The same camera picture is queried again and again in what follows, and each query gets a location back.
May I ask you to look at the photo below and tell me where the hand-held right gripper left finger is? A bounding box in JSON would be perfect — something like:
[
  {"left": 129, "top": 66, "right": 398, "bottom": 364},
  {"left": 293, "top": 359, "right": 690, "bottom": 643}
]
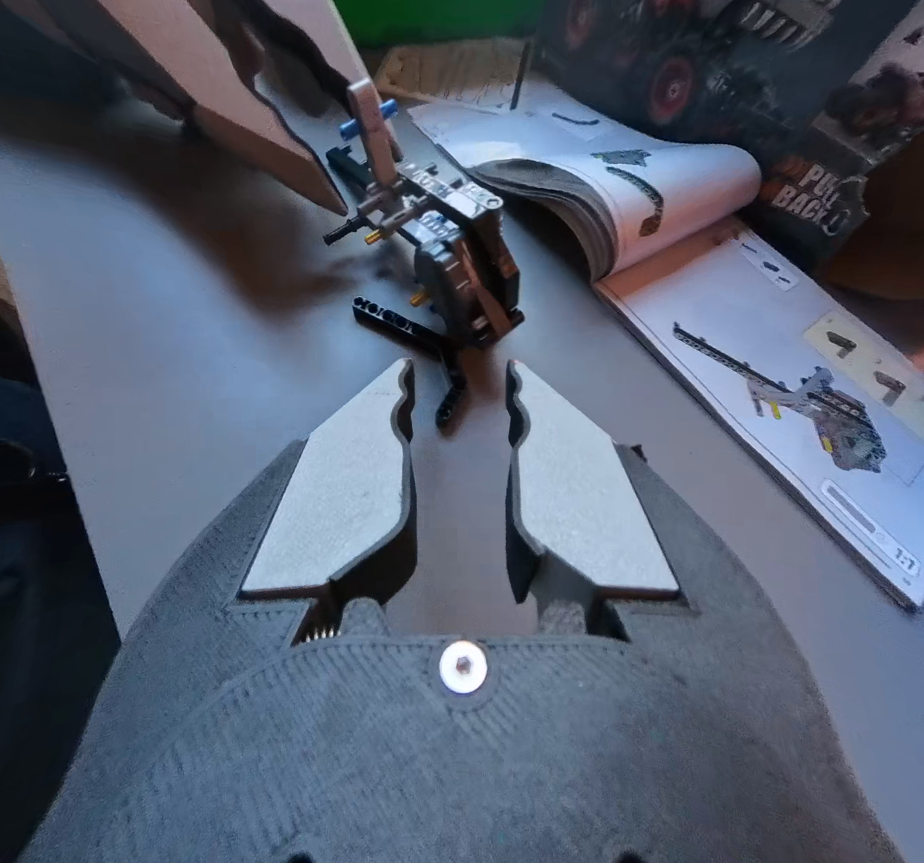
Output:
[{"left": 240, "top": 358, "right": 420, "bottom": 603}]

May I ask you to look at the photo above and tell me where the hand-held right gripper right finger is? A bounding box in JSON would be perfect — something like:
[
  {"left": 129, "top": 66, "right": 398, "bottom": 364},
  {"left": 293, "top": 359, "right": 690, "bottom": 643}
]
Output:
[{"left": 504, "top": 360, "right": 681, "bottom": 605}]

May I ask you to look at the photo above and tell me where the black bent lego beam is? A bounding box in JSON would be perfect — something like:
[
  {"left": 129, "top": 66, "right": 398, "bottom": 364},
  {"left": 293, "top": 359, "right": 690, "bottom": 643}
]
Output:
[{"left": 351, "top": 294, "right": 468, "bottom": 432}]

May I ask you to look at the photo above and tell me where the grey lego chassis assembly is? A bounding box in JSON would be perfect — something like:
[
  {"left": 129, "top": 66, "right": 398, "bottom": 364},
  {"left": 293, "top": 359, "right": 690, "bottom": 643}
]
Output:
[{"left": 322, "top": 79, "right": 526, "bottom": 349}]

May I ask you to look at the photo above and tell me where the lego instruction booklet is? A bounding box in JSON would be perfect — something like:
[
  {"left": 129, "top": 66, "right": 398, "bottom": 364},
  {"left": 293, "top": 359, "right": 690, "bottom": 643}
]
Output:
[{"left": 406, "top": 79, "right": 924, "bottom": 613}]

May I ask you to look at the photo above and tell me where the dark monster truck lego box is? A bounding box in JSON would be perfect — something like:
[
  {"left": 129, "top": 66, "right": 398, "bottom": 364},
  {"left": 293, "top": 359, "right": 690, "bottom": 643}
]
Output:
[{"left": 533, "top": 0, "right": 924, "bottom": 301}]

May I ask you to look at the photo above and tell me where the beige sticker sheet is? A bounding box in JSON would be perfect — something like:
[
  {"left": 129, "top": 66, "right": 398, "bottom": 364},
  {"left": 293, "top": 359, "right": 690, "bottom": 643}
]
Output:
[{"left": 374, "top": 39, "right": 537, "bottom": 115}]

